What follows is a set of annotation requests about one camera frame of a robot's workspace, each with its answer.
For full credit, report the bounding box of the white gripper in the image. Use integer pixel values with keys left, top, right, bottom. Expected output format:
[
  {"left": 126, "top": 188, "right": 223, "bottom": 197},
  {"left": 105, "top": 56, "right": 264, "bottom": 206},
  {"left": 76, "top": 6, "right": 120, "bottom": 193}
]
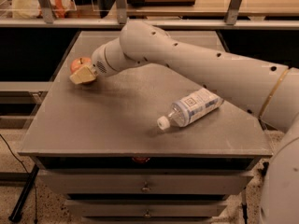
[{"left": 70, "top": 38, "right": 136, "bottom": 85}]

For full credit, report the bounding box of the red apple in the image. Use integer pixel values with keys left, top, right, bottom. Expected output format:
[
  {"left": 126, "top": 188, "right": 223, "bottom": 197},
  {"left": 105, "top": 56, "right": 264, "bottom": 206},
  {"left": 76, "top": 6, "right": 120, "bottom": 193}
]
[{"left": 70, "top": 57, "right": 91, "bottom": 74}]

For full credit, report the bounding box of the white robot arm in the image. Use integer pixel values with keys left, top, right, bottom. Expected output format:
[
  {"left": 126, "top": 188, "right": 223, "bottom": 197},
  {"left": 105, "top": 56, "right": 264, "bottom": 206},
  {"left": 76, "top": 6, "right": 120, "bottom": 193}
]
[{"left": 70, "top": 21, "right": 299, "bottom": 224}]

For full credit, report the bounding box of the grey drawer cabinet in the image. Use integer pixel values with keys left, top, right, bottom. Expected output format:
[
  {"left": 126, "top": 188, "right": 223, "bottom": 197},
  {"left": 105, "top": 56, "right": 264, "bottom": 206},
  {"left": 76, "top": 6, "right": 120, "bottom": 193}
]
[{"left": 18, "top": 30, "right": 274, "bottom": 224}]

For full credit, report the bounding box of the white orange plastic bag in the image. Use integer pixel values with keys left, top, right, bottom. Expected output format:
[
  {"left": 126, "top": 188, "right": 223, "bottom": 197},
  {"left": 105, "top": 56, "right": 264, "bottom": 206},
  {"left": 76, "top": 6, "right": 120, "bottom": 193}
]
[{"left": 11, "top": 0, "right": 74, "bottom": 19}]

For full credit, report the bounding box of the upper grey drawer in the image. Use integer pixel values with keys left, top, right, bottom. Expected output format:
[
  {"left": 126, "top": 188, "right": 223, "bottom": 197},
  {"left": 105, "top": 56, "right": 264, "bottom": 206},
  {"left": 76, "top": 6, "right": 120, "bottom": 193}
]
[{"left": 39, "top": 171, "right": 253, "bottom": 195}]

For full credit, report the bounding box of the grey drawer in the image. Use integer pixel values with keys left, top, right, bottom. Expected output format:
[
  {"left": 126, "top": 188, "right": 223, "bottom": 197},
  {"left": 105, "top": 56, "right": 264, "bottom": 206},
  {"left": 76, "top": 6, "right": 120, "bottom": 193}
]
[
  {"left": 65, "top": 200, "right": 227, "bottom": 217},
  {"left": 39, "top": 171, "right": 253, "bottom": 195}
]

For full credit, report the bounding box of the clear plastic water bottle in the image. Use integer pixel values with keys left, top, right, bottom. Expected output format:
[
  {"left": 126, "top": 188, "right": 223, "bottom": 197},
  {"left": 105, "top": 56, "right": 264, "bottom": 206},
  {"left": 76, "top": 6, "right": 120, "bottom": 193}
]
[{"left": 157, "top": 88, "right": 224, "bottom": 131}]

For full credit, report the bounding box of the lower grey drawer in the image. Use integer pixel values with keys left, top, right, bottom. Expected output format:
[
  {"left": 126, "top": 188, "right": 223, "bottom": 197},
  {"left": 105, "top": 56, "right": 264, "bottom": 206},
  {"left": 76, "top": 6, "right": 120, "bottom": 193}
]
[{"left": 65, "top": 200, "right": 227, "bottom": 217}]

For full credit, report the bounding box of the left black stand leg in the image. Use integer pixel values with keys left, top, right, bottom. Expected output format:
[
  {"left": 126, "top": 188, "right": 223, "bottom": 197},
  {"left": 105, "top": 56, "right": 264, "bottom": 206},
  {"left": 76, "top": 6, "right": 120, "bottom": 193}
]
[{"left": 8, "top": 165, "right": 39, "bottom": 223}]

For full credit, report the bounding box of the wooden background table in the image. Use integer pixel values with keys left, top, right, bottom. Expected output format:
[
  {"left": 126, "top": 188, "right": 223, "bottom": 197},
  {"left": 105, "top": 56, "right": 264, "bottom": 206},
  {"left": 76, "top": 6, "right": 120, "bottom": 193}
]
[{"left": 125, "top": 0, "right": 299, "bottom": 17}]

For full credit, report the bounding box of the metal guard rail frame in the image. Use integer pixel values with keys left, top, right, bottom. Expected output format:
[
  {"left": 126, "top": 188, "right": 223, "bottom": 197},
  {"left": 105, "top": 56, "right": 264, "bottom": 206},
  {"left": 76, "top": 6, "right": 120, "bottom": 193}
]
[{"left": 0, "top": 0, "right": 299, "bottom": 30}]

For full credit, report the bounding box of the black floor cable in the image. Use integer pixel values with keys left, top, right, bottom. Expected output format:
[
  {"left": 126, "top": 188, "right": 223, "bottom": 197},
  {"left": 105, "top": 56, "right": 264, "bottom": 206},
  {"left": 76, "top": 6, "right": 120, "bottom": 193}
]
[{"left": 0, "top": 133, "right": 39, "bottom": 224}]

